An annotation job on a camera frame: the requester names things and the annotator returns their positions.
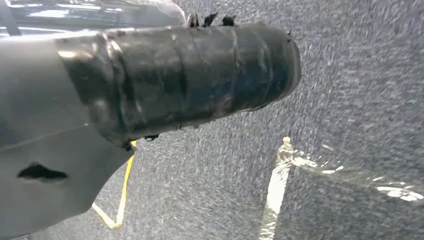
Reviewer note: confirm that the yellow floor tape square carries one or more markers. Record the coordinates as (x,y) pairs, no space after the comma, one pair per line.
(123,198)

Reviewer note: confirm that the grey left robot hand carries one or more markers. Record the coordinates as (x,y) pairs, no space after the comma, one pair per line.
(49,116)

